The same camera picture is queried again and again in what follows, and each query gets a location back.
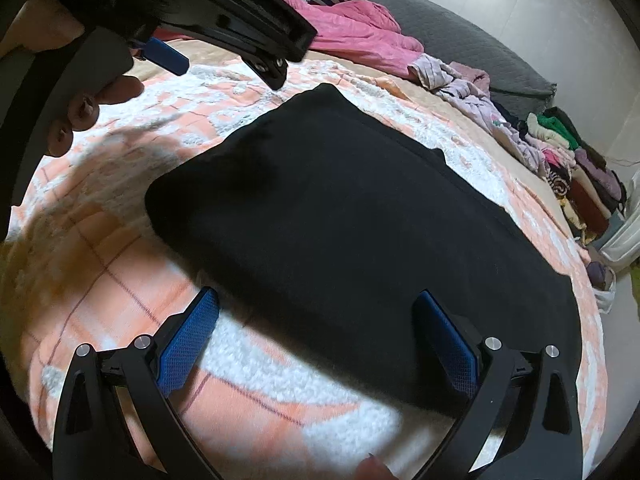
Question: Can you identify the black sweater with orange cuffs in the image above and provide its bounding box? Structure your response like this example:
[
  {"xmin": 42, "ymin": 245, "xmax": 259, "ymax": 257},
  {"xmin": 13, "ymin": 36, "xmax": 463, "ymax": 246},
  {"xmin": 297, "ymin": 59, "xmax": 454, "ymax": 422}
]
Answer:
[{"xmin": 144, "ymin": 82, "xmax": 584, "ymax": 422}]

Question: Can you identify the grey quilted cushion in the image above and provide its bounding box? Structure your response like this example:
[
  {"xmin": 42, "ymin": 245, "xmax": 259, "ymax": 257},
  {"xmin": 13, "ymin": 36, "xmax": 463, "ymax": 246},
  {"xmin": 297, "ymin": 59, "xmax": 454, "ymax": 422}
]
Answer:
[{"xmin": 306, "ymin": 0, "xmax": 557, "ymax": 111}]

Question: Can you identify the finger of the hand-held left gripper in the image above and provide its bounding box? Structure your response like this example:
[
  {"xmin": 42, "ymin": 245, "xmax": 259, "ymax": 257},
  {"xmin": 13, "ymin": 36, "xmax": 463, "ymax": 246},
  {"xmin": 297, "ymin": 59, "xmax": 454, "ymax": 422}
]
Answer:
[
  {"xmin": 127, "ymin": 35, "xmax": 191, "ymax": 76},
  {"xmin": 142, "ymin": 0, "xmax": 319, "ymax": 92}
]

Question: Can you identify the pink duvet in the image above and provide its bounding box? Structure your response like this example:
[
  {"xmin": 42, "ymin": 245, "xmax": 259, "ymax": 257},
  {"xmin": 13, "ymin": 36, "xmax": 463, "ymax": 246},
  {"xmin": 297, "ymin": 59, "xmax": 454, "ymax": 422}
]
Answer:
[{"xmin": 254, "ymin": 0, "xmax": 426, "ymax": 80}]

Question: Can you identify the stack of folded clothes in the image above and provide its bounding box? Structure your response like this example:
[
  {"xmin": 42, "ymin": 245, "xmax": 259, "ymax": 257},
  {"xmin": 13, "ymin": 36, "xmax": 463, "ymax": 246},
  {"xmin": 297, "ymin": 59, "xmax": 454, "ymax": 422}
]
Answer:
[{"xmin": 524, "ymin": 106, "xmax": 629, "ymax": 242}]

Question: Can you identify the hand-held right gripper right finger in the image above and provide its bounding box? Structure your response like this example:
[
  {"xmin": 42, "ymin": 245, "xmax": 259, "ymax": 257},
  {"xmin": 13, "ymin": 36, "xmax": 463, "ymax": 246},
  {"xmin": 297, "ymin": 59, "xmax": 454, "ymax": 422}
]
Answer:
[{"xmin": 407, "ymin": 289, "xmax": 585, "ymax": 480}]

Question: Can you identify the pile of lilac clothes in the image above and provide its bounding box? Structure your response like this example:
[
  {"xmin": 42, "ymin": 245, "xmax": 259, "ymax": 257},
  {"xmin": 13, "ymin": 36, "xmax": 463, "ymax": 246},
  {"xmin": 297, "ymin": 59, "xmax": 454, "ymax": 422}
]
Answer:
[{"xmin": 407, "ymin": 54, "xmax": 547, "ymax": 177}]

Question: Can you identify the person's right hand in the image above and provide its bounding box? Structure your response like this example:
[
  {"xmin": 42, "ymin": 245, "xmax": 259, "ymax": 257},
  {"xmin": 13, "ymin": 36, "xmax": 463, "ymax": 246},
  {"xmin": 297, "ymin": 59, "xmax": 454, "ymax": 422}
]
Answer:
[{"xmin": 359, "ymin": 451, "xmax": 398, "ymax": 480}]

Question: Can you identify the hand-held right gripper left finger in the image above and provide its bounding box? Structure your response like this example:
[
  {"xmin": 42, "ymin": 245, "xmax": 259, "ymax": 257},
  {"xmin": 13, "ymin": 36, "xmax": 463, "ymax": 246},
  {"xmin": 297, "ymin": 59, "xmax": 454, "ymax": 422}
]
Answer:
[{"xmin": 51, "ymin": 286, "xmax": 223, "ymax": 480}]

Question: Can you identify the purple cloth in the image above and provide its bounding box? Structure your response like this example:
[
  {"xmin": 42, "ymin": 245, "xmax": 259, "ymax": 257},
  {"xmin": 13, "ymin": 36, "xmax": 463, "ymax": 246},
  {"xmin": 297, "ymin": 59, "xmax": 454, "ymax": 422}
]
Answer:
[{"xmin": 586, "ymin": 261, "xmax": 617, "ymax": 292}]

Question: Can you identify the person's left hand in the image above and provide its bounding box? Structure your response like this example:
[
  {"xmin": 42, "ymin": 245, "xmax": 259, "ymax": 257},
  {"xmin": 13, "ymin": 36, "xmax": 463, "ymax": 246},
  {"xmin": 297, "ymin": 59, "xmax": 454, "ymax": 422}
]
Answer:
[{"xmin": 0, "ymin": 0, "xmax": 144, "ymax": 158}]

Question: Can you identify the white plastic bag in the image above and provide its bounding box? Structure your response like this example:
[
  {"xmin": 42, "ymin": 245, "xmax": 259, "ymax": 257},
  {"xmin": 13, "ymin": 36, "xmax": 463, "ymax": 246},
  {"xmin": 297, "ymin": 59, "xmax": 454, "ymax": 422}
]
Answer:
[{"xmin": 597, "ymin": 170, "xmax": 640, "ymax": 272}]

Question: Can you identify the orange white checked blanket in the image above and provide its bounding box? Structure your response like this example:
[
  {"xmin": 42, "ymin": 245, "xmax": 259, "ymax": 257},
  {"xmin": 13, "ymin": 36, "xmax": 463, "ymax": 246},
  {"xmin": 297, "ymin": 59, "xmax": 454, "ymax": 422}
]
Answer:
[{"xmin": 0, "ymin": 57, "xmax": 610, "ymax": 480}]

